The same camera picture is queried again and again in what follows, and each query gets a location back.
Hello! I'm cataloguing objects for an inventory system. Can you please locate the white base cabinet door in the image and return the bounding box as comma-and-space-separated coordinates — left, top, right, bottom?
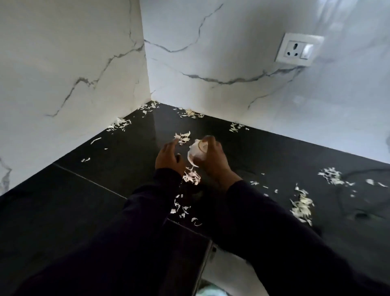
199, 244, 269, 296

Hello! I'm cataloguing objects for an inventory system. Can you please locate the white wall socket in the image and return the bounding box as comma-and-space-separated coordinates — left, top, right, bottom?
275, 33, 325, 67

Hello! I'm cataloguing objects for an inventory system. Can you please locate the person's left forearm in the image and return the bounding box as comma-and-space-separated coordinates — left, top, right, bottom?
12, 168, 183, 296

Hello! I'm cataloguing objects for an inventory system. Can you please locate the person's right forearm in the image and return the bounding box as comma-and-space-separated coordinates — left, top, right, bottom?
213, 180, 390, 296

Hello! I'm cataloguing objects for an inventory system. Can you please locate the white cup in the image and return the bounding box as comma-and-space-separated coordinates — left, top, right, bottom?
187, 139, 209, 168

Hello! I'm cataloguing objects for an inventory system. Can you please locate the person's left hand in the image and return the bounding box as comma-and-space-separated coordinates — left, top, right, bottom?
155, 139, 186, 176

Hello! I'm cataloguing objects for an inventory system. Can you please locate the person's right hand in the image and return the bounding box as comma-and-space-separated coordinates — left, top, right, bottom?
195, 135, 243, 191

